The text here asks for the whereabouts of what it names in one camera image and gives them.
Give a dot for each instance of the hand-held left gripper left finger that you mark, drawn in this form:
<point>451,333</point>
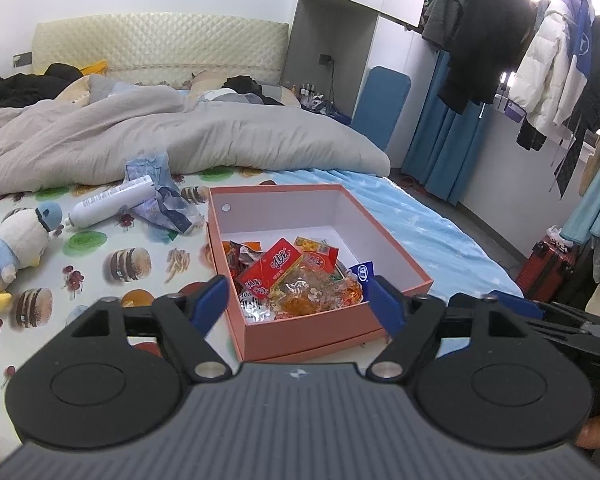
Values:
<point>209,305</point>

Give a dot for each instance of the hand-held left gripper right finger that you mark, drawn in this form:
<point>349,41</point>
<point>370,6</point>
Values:
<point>384,305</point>

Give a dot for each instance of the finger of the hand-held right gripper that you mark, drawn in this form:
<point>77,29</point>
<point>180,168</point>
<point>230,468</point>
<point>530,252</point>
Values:
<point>570,322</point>
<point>517,305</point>

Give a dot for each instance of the clear red snack packet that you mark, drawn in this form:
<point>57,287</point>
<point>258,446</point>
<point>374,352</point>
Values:
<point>320,295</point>

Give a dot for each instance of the pink cardboard box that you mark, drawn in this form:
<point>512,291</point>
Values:
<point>290,210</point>

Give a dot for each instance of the red suitcase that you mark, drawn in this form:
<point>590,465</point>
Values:
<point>545,270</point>

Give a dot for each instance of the white plastic bag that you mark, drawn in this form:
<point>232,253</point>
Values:
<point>559,235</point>

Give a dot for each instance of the dark blue crumpled wrapper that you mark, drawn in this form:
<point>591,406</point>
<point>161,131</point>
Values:
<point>172,210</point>

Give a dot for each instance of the teal garment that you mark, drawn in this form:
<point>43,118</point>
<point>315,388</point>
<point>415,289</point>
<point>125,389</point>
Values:
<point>592,205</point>

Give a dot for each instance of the white tube bottle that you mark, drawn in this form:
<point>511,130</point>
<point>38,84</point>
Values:
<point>110,202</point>

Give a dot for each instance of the dark striped tie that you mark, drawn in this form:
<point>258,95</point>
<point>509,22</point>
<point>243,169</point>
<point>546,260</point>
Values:
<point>569,165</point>

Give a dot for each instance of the light blue plastic bag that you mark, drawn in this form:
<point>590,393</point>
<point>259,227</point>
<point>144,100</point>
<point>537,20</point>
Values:
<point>147,167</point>

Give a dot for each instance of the blue curtain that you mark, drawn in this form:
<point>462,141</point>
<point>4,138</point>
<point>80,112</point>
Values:
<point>445,150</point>

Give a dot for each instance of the small black hanging garment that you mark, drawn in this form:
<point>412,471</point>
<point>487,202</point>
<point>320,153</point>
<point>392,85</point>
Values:
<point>531,136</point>

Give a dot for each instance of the grey duvet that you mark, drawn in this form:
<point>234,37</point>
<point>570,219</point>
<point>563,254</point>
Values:
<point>180,135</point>

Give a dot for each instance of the purple hanging item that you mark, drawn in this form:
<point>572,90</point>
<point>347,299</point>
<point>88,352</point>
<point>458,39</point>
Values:
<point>515,111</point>

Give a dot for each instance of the blue padded board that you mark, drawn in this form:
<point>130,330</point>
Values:
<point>380,107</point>

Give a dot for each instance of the plush penguin toy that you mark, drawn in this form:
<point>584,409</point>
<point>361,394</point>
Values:
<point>15,245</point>

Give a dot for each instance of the white garment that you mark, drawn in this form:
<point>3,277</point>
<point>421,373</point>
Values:
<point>220,95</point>

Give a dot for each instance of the small cosmetic bottles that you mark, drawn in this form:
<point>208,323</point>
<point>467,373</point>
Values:
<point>311,90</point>

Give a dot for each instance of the white puffer jacket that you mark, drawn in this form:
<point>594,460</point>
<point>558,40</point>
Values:
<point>545,65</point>

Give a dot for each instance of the yellow item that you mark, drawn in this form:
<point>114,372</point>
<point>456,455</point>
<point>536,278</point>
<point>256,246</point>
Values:
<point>94,68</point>

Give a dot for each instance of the cream quilted headboard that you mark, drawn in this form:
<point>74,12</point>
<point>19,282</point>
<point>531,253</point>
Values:
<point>180,40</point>

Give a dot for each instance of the black hanging coat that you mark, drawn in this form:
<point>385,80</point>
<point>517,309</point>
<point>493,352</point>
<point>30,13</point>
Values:
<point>485,35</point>

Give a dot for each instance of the blue white jacket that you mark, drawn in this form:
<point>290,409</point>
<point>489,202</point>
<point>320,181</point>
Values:
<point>582,30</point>

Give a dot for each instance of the pile of black clothes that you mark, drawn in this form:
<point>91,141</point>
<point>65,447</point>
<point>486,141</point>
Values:
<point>30,85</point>

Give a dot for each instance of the grey wardrobe cabinet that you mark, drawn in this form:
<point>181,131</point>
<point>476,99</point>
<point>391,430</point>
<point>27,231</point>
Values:
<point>360,20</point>

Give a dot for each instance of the grey striped jacket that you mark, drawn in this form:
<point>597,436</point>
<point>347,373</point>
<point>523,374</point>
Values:
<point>445,5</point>

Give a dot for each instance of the wall socket with charger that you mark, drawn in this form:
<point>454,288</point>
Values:
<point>326,59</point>

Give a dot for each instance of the dark wall switch panel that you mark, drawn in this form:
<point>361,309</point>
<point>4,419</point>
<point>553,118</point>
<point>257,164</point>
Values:
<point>22,59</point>

